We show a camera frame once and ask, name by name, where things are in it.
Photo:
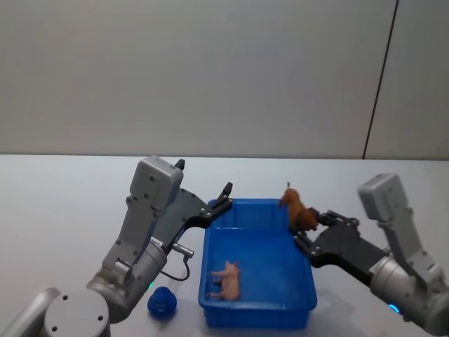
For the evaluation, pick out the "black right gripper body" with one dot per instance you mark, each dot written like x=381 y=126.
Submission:
x=343 y=245

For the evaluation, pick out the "blue plastic bin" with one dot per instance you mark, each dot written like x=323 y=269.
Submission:
x=259 y=252

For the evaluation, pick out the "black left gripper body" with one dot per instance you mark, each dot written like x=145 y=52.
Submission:
x=182 y=210

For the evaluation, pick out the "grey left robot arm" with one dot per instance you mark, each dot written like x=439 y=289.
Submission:
x=144 y=210

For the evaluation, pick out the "pink toy pig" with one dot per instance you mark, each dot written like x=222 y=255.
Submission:
x=231 y=281

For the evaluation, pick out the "small blue round toy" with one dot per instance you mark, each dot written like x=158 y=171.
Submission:
x=162 y=302

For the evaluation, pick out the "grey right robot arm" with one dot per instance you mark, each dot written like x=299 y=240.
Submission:
x=403 y=245

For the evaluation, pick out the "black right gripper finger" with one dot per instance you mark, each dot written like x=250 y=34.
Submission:
x=308 y=246
x=338 y=220

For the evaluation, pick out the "brown toy horse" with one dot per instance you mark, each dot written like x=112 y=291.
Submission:
x=301 y=214

